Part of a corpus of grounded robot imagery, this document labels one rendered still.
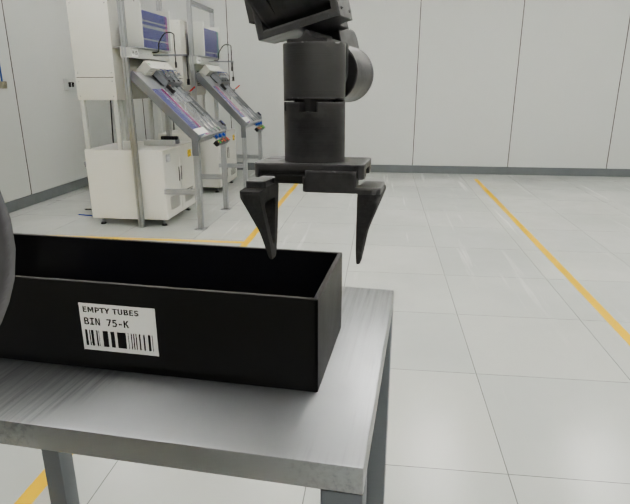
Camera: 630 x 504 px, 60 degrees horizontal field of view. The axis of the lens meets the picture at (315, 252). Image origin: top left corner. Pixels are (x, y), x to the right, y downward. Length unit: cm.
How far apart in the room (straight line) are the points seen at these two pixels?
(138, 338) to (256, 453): 21
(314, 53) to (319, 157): 9
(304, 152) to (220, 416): 28
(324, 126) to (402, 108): 675
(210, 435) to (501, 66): 699
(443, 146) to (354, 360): 669
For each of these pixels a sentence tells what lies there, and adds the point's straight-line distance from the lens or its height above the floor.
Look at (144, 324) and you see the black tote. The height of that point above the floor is 87.
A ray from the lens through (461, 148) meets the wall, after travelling 735.
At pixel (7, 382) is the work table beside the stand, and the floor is 80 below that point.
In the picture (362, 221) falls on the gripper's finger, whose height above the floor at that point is 101.
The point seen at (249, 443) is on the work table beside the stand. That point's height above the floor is 80.
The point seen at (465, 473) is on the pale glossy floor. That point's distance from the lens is 184.
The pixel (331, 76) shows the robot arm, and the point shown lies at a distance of 50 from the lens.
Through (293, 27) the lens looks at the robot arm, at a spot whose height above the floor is 118.
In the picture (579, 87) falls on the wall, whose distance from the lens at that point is 761.
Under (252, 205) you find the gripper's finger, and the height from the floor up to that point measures 102.
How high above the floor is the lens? 113
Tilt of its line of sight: 17 degrees down
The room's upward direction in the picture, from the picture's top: straight up
